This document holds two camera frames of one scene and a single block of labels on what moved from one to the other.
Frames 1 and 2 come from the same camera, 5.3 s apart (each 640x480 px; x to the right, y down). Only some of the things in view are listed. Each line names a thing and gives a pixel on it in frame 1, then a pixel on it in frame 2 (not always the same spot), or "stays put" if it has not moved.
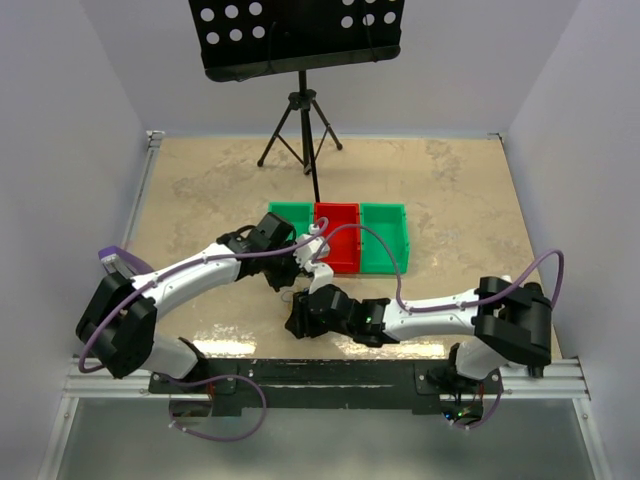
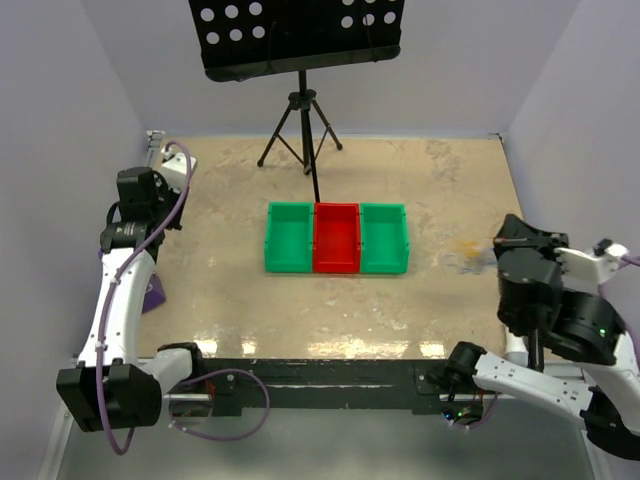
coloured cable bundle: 284,293 -> 473,259
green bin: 390,220 stays put
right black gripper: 300,321 -> 513,228
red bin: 344,244 stays put
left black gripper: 290,278 -> 163,187
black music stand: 238,39 stays put
